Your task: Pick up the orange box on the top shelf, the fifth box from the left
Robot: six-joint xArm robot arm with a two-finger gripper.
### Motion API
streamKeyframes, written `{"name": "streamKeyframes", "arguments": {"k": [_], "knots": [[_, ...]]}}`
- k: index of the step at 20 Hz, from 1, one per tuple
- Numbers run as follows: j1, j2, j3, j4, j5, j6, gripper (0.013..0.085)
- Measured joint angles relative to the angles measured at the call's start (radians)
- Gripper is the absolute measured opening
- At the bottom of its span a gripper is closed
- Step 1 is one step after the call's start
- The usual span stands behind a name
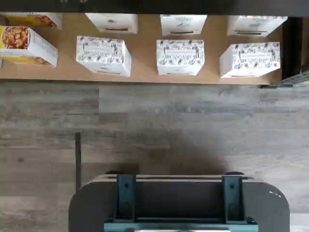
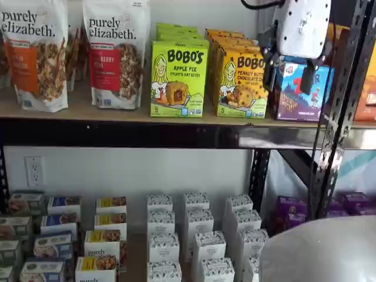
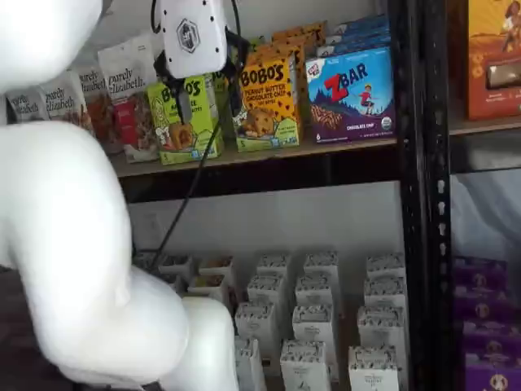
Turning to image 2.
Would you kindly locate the purple snack box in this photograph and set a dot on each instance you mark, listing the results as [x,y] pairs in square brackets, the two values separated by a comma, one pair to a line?
[290,204]
[333,208]
[355,202]
[295,221]

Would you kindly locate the white granola pouch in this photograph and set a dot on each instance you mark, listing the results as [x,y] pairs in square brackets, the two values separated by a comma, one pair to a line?
[83,53]
[4,64]
[72,58]

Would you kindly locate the grey green label box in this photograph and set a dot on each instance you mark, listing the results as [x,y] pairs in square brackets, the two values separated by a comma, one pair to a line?
[6,274]
[10,252]
[14,227]
[26,202]

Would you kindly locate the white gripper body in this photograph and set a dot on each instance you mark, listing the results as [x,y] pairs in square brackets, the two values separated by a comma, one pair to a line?
[299,26]

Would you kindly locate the white patterned-top carton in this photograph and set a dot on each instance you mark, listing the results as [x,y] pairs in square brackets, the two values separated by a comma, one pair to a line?
[252,270]
[209,245]
[160,202]
[238,202]
[217,270]
[246,220]
[199,220]
[196,201]
[164,248]
[161,223]
[164,271]
[253,243]

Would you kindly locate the perforated steel rack upright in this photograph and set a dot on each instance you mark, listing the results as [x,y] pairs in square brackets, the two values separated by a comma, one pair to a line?
[337,102]

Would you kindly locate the blue purple Zbar box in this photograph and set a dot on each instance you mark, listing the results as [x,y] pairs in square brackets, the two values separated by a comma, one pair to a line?
[293,102]

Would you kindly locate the green Bobo's oat bites box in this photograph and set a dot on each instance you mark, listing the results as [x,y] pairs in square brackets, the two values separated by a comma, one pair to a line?
[179,85]
[176,26]
[179,33]
[182,38]

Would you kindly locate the wooden shelf board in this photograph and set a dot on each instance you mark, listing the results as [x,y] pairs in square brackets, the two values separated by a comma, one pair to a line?
[82,110]

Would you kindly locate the black metal shelving rack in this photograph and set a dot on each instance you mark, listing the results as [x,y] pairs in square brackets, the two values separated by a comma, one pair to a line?
[117,133]

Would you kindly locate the yellow label granola box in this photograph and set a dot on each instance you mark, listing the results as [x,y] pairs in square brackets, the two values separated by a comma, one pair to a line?
[110,221]
[102,243]
[97,268]
[111,204]

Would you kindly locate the white wall outlet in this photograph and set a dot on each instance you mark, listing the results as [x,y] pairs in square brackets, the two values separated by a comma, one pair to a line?
[34,171]

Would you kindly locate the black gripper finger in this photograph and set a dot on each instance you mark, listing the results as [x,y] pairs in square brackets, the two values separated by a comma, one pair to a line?
[268,73]
[308,79]

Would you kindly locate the orange label granola bag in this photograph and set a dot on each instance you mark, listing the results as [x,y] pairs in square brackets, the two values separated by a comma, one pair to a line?
[38,58]

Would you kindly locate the orange Bobo's oat bites box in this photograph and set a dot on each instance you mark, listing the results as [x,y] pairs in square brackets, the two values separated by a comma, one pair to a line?
[235,46]
[229,39]
[224,33]
[243,97]

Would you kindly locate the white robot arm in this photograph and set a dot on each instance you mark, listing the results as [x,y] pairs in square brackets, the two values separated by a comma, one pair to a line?
[323,249]

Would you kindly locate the red label granola bag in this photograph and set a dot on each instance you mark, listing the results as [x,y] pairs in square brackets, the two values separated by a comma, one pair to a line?
[117,58]

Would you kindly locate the orange brown snack box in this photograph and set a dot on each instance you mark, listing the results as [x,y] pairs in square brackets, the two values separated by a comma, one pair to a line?
[340,38]

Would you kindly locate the blue label granola box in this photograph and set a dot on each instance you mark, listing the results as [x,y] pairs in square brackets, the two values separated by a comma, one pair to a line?
[53,246]
[42,270]
[64,204]
[58,223]

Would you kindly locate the white patterned small boxes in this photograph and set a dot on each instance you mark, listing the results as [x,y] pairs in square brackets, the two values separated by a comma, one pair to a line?
[135,258]

